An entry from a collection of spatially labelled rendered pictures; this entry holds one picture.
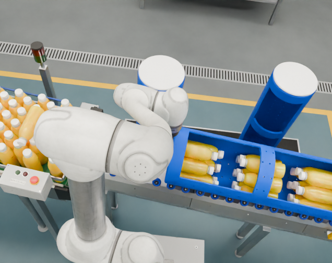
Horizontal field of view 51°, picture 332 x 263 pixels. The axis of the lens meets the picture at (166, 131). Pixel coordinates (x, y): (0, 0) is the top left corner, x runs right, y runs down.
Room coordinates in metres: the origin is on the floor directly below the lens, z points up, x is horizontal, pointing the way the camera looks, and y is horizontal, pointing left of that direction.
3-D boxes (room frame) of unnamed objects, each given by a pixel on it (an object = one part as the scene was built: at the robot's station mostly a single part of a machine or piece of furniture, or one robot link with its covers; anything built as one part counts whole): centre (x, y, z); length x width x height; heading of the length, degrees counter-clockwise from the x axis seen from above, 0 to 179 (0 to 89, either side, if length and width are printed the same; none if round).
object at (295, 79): (1.55, -0.73, 1.03); 0.28 x 0.28 x 0.01
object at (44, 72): (1.25, 0.73, 0.55); 0.04 x 0.04 x 1.10; 86
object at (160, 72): (1.42, 0.08, 1.03); 0.28 x 0.28 x 0.01
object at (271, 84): (1.55, -0.73, 0.59); 0.28 x 0.28 x 0.88
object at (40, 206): (0.59, 0.59, 0.50); 0.04 x 0.04 x 1.00; 86
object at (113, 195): (0.93, 0.30, 0.31); 0.06 x 0.06 x 0.63; 86
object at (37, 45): (1.25, 0.73, 1.18); 0.06 x 0.06 x 0.16
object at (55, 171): (0.71, 0.50, 0.99); 0.07 x 0.07 x 0.19
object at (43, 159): (0.79, 0.62, 0.99); 0.07 x 0.07 x 0.19
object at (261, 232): (0.73, -0.67, 0.31); 0.06 x 0.06 x 0.63; 86
